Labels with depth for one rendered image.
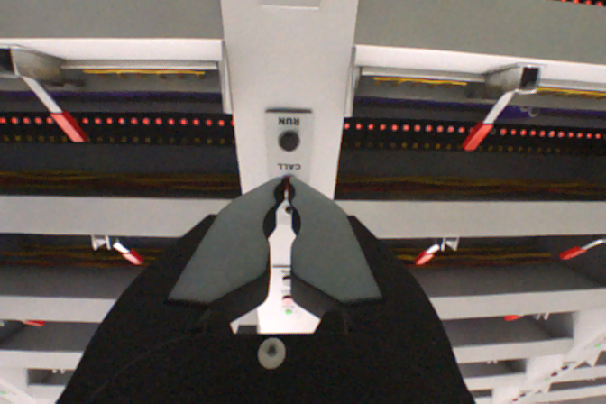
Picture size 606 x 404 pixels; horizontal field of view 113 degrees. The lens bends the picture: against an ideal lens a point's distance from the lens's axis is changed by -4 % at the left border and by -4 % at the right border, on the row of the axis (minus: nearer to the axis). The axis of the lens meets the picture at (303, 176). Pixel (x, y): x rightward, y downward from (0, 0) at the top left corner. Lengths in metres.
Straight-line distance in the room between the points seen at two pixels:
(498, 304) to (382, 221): 0.31
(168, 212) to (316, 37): 0.23
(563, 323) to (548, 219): 0.48
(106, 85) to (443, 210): 0.40
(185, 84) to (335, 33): 0.17
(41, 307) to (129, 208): 0.30
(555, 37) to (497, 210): 0.18
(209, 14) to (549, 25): 0.26
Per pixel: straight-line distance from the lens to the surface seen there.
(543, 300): 0.60
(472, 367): 0.97
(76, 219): 0.35
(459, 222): 0.32
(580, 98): 0.44
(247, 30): 0.19
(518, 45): 0.26
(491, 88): 0.29
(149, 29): 0.22
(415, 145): 0.43
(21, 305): 0.59
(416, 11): 0.22
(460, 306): 0.49
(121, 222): 0.32
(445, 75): 0.28
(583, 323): 0.83
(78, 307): 0.52
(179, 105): 0.41
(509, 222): 0.37
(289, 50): 0.19
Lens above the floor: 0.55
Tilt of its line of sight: 29 degrees up
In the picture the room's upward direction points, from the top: 178 degrees counter-clockwise
